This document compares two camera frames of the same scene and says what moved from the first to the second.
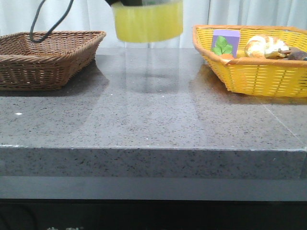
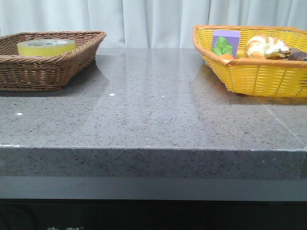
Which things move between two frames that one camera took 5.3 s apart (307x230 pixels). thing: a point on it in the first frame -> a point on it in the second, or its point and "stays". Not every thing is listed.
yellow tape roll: [154, 20] -> [46, 47]
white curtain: [18, 17] stays
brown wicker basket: [27, 65] stays
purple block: [232, 38] stays
